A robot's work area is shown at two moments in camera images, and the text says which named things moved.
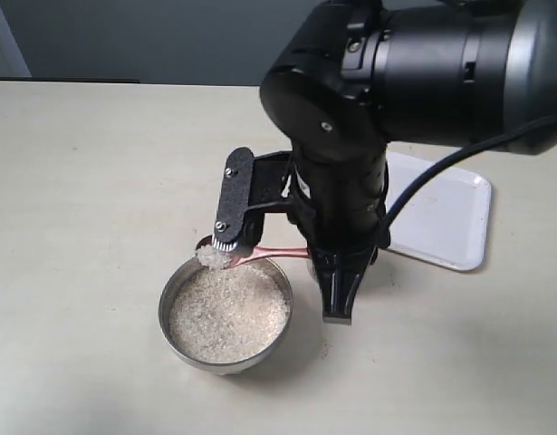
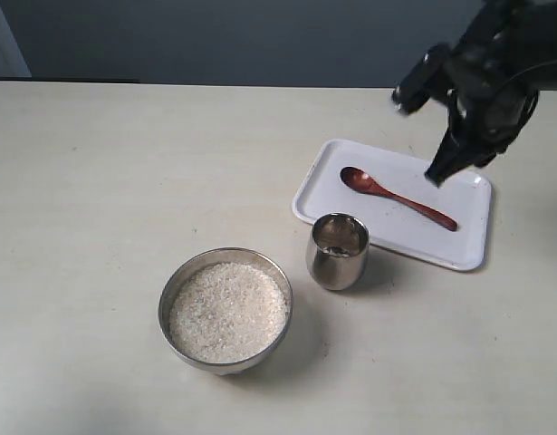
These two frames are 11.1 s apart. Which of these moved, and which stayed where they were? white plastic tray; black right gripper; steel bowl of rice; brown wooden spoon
Moved: brown wooden spoon; black right gripper
Stayed: steel bowl of rice; white plastic tray
